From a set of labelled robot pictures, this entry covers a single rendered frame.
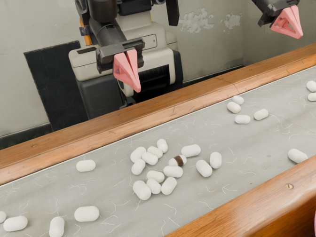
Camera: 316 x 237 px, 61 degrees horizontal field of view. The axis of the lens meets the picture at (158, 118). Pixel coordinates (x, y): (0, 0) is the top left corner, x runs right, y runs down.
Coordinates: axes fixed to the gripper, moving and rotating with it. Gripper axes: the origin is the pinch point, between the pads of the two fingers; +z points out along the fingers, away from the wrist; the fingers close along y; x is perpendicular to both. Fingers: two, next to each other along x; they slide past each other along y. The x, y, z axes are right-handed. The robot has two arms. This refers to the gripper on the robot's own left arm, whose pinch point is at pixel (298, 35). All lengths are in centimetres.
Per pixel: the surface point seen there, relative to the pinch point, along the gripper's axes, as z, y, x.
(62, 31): -148, -35, 126
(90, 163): 10, -59, 5
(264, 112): 14.8, -22.2, 0.9
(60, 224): 19, -66, -3
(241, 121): 14.2, -27.4, 2.1
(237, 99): 7.6, -21.5, 6.8
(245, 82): 2.5, -13.1, 10.8
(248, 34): -105, 138, 143
